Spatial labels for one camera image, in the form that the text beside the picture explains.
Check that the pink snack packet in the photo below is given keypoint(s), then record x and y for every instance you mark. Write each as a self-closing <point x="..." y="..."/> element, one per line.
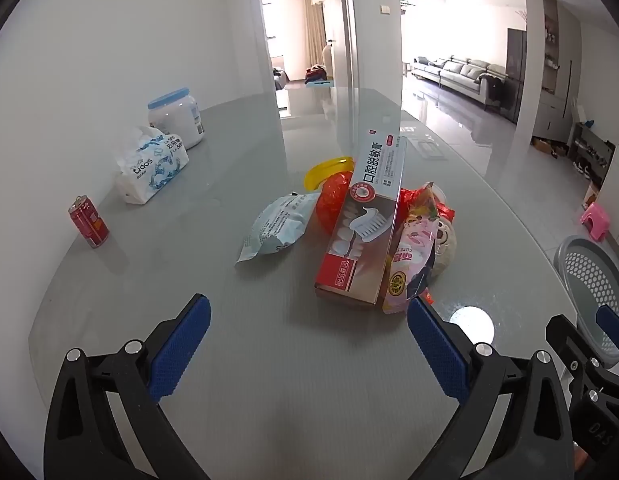
<point x="409" y="260"/>

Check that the white door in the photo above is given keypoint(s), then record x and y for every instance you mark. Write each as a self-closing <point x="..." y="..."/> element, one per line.
<point x="339" y="35"/>

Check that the red drink can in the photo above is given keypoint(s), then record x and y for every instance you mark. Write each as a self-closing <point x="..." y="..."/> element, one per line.
<point x="89" y="222"/>

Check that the white blue tissue pack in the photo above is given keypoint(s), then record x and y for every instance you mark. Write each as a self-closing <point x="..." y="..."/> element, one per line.
<point x="149" y="167"/>

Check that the brown cardboard box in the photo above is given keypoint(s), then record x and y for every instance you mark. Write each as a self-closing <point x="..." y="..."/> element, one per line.
<point x="542" y="145"/>

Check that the dark tall cabinet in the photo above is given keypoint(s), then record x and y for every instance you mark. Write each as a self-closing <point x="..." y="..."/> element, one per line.
<point x="515" y="75"/>

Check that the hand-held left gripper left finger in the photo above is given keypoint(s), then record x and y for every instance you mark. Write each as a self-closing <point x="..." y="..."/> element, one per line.
<point x="182" y="350"/>

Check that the grey sofa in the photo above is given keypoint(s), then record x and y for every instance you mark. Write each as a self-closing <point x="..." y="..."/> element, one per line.
<point x="459" y="75"/>

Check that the grey shelf cabinet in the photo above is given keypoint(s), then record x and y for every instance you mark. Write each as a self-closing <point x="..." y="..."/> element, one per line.
<point x="552" y="70"/>

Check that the red clothes pile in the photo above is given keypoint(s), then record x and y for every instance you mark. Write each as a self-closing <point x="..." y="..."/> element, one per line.
<point x="317" y="75"/>

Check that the dark jacket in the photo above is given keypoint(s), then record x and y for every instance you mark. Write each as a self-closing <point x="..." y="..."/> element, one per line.
<point x="491" y="90"/>

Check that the white cartoon face packet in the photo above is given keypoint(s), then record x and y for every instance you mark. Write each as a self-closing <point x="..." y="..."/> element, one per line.
<point x="444" y="250"/>

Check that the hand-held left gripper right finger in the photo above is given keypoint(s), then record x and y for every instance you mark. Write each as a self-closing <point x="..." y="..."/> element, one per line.
<point x="434" y="345"/>

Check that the red orange snack wrapper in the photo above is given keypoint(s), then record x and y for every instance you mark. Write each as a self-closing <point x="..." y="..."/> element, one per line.
<point x="419" y="200"/>

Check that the white jar with blue lid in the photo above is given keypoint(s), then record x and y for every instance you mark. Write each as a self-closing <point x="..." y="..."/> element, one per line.
<point x="182" y="120"/>

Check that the white low cabinet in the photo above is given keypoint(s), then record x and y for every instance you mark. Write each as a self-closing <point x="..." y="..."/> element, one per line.
<point x="617" y="185"/>

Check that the light blue wrapper packet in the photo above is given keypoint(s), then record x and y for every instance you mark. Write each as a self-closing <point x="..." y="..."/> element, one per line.
<point x="277" y="225"/>

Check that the beige curtain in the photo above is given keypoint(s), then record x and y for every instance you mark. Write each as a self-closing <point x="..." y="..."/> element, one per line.
<point x="314" y="30"/>

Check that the shoe rack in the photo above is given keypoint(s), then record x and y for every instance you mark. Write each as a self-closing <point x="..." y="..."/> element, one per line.
<point x="589" y="147"/>

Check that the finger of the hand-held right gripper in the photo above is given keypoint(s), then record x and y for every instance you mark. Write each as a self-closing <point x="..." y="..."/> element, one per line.
<point x="564" y="335"/>
<point x="612" y="322"/>

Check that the yellow plastic cup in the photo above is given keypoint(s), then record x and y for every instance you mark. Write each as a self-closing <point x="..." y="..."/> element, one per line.
<point x="322" y="170"/>

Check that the red white toothpaste box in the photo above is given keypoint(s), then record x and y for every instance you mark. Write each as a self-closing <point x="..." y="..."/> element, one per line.
<point x="364" y="230"/>

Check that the grey perforated plastic basket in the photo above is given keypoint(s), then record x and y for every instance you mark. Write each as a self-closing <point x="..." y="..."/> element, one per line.
<point x="584" y="270"/>

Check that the orange white box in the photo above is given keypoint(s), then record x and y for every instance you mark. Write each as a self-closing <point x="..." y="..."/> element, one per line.
<point x="591" y="196"/>

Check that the pink plastic stool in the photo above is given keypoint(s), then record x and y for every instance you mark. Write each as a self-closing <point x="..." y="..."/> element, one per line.
<point x="595" y="220"/>

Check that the red plastic bag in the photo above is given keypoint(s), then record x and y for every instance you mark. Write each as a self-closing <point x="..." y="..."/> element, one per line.
<point x="332" y="200"/>

